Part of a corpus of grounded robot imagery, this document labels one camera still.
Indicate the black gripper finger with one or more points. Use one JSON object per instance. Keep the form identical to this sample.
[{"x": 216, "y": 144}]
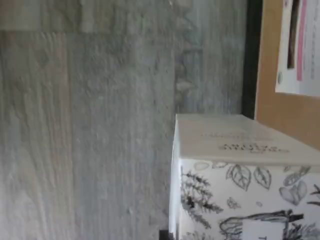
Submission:
[{"x": 167, "y": 235}]

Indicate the white box green strip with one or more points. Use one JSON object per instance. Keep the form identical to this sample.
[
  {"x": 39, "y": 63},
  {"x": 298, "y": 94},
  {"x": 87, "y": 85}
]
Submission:
[{"x": 237, "y": 187}]

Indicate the wooden shelf board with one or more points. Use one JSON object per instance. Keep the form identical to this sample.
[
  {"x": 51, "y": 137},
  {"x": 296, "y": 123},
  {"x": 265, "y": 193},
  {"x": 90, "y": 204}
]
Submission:
[{"x": 267, "y": 75}]

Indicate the white box pink strip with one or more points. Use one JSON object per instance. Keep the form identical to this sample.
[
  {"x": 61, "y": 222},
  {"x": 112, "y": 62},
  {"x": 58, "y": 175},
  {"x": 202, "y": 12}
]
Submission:
[{"x": 305, "y": 50}]

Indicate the black metal shelf frame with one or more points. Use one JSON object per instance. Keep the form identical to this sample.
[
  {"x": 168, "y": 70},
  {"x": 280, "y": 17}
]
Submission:
[{"x": 250, "y": 50}]

